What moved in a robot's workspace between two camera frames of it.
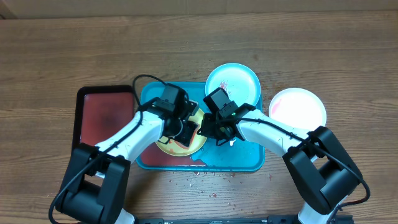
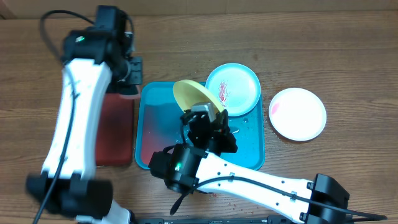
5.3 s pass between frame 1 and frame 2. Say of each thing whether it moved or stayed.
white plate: stayed
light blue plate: stayed
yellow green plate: moved
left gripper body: moved
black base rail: stayed
